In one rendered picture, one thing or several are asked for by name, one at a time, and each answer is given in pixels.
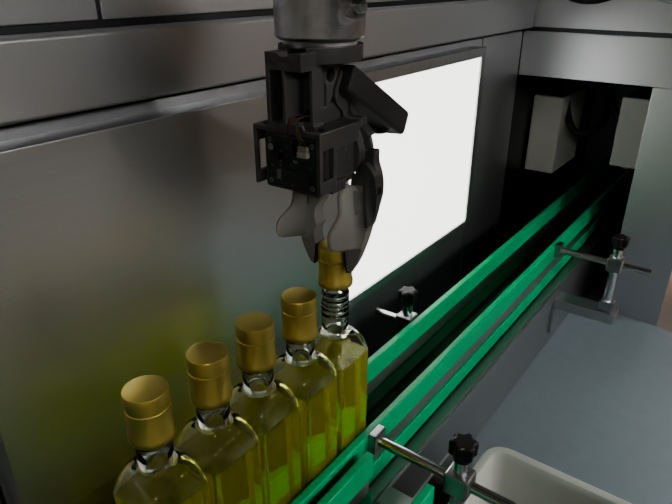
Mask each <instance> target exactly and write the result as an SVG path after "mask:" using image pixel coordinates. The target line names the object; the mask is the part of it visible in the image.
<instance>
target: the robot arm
mask: <svg viewBox="0 0 672 504"><path fill-rule="evenodd" d="M367 7H368V6H367V2H366V0H273V14H274V35H275V36H276V37H277V38H278V39H280V40H282V42H279V43H278V49H277V50H270V51H264V55H265V74H266V93H267V113H268V119H267V120H264V121H260V122H256V123H253V134H254V150H255V166H256V182H262V181H264V180H267V182H268V184H269V185H271V186H275V187H279V188H283V189H288V190H292V191H293V192H292V201H291V204H290V206H289V207H288V208H287V209H286V211H285V212H284V213H283V214H282V215H281V216H280V217H279V219H278V221H277V224H276V232H277V235H278V236H279V237H282V238H284V237H294V236H301V237H302V241H303V244H304V247H305V249H306V251H307V254H308V256H309V258H310V260H311V262H313V263H316V262H318V244H319V243H320V241H322V240H324V234H323V226H324V223H325V216H324V210H323V209H324V203H325V201H326V200H327V198H328V197H329V194H335V193H337V192H338V197H337V203H338V215H337V218H336V220H335V222H334V224H333V225H332V227H331V228H330V230H329V232H328V235H327V245H328V249H329V250H330V252H333V253H335V252H341V251H345V252H344V261H345V270H346V273H351V272H352V271H353V270H354V269H355V268H356V266H357V265H358V263H359V262H360V260H361V258H362V256H363V254H364V252H365V249H366V247H367V244H368V241H369V239H370V236H371V232H372V229H373V225H374V224H375V222H376V219H377V215H378V212H379V208H380V204H381V201H382V197H383V191H384V177H383V171H382V167H381V164H380V159H379V154H380V149H378V148H374V145H373V140H372V135H373V134H386V133H392V134H403V133H404V131H405V127H406V123H407V119H408V111H407V110H405V109H404V108H403V107H402V106H401V105H400V104H399V103H397V102H396V101H395V100H394V99H393V98H392V97H391V96H389V95H388V94H387V93H386V92H385V91H384V90H383V89H381V88H380V87H379V86H378V85H377V84H376V83H375V82H373V81H372V80H371V79H370V78H369V77H368V76H367V75H365V74H364V73H363V72H362V71H361V70H360V69H359V68H357V67H356V66H355V65H344V63H352V62H358V61H361V60H363V42H361V41H358V40H359V39H362V38H363V37H364V36H365V34H366V10H367ZM263 138H265V146H266V164H267V166H265V167H262V168H261V160H260V143H259V140H260V139H263ZM349 180H351V185H350V184H345V183H346V182H347V181H349Z"/></svg>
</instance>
